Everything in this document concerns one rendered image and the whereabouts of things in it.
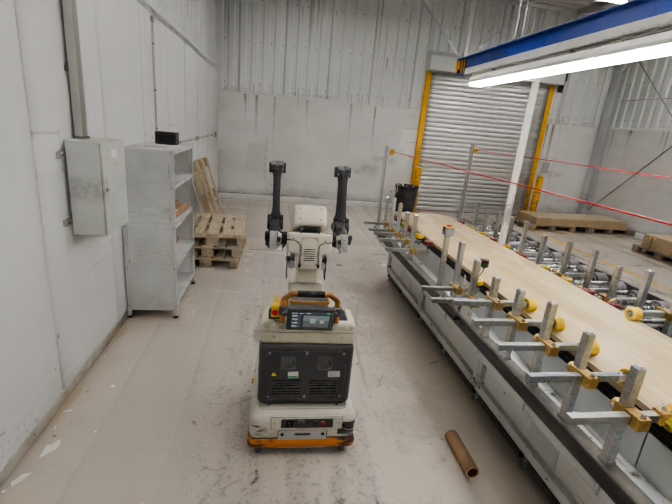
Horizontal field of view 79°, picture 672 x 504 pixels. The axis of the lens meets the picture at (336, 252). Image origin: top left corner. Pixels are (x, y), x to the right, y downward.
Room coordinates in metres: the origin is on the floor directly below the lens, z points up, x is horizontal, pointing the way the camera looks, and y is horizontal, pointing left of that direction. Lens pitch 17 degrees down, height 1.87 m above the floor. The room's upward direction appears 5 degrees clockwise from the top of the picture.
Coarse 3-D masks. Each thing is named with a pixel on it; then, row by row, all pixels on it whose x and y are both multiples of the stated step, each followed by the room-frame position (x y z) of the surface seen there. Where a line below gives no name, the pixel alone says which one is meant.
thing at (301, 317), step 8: (280, 312) 2.01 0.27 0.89; (288, 312) 1.95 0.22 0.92; (296, 312) 1.95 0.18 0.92; (304, 312) 1.96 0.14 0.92; (312, 312) 1.97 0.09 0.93; (320, 312) 1.97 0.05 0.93; (328, 312) 1.98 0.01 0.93; (336, 312) 2.05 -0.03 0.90; (288, 320) 1.98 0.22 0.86; (296, 320) 1.98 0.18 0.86; (304, 320) 1.99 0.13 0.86; (312, 320) 1.99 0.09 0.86; (320, 320) 2.00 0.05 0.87; (328, 320) 2.01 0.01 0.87; (288, 328) 2.01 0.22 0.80; (296, 328) 2.01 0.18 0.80; (304, 328) 2.02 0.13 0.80; (312, 328) 2.02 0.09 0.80; (320, 328) 2.03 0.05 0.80; (328, 328) 2.04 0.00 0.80
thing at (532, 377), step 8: (528, 376) 1.49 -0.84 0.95; (536, 376) 1.48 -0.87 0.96; (544, 376) 1.49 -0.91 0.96; (552, 376) 1.50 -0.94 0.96; (560, 376) 1.50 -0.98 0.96; (568, 376) 1.51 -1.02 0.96; (576, 376) 1.52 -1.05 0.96; (600, 376) 1.53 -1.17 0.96; (608, 376) 1.54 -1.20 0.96; (616, 376) 1.55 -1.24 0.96; (624, 376) 1.55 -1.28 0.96
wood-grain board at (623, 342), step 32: (448, 256) 3.41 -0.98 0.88; (480, 256) 3.43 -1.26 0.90; (512, 256) 3.53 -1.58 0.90; (512, 288) 2.69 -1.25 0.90; (544, 288) 2.75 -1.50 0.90; (576, 288) 2.81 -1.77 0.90; (576, 320) 2.23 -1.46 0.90; (608, 320) 2.28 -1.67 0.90; (576, 352) 1.84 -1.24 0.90; (608, 352) 1.87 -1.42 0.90; (640, 352) 1.90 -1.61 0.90
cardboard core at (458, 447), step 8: (448, 432) 2.18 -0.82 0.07; (456, 432) 2.18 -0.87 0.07; (448, 440) 2.14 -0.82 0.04; (456, 440) 2.11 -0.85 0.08; (456, 448) 2.05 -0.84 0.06; (464, 448) 2.04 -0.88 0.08; (456, 456) 2.02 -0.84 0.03; (464, 456) 1.98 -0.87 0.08; (464, 464) 1.94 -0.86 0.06; (472, 464) 1.92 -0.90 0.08; (472, 472) 1.93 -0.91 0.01
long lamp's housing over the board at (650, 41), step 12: (648, 36) 2.07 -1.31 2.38; (660, 36) 2.00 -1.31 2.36; (600, 48) 2.34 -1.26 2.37; (612, 48) 2.25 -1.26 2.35; (624, 48) 2.17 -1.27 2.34; (636, 48) 2.09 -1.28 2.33; (540, 60) 2.85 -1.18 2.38; (552, 60) 2.71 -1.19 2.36; (564, 60) 2.59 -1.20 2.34; (576, 60) 2.48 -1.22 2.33; (492, 72) 3.43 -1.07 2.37; (504, 72) 3.23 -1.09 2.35; (516, 72) 3.07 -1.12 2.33; (468, 84) 3.80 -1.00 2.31
